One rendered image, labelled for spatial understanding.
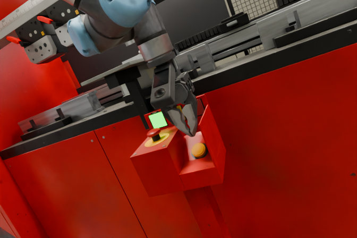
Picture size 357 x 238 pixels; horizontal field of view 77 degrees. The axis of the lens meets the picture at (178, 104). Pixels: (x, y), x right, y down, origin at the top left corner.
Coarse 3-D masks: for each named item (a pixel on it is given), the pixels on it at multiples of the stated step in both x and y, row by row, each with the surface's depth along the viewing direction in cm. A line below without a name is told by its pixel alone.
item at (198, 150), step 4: (196, 144) 59; (200, 144) 58; (192, 148) 59; (196, 148) 58; (200, 148) 57; (204, 148) 57; (192, 152) 58; (196, 152) 57; (200, 152) 57; (204, 152) 57; (196, 156) 57; (200, 156) 57
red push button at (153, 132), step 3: (153, 129) 60; (156, 129) 59; (159, 129) 59; (150, 132) 58; (153, 132) 58; (156, 132) 58; (159, 132) 59; (147, 135) 59; (150, 135) 58; (153, 135) 58; (156, 135) 59; (159, 135) 60; (153, 138) 59; (156, 138) 59; (159, 138) 59
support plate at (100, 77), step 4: (136, 60) 63; (140, 60) 66; (124, 64) 60; (128, 64) 60; (132, 64) 62; (136, 64) 69; (140, 64) 81; (116, 68) 61; (120, 68) 61; (124, 68) 64; (128, 68) 72; (108, 72) 62; (112, 72) 62; (96, 76) 64; (100, 76) 64; (104, 76) 65; (88, 80) 65; (92, 80) 65; (96, 80) 67; (84, 84) 66
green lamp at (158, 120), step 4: (160, 112) 67; (152, 116) 68; (156, 116) 67; (160, 116) 67; (152, 120) 68; (156, 120) 68; (160, 120) 67; (164, 120) 67; (152, 124) 68; (156, 124) 68; (160, 124) 68; (164, 124) 67
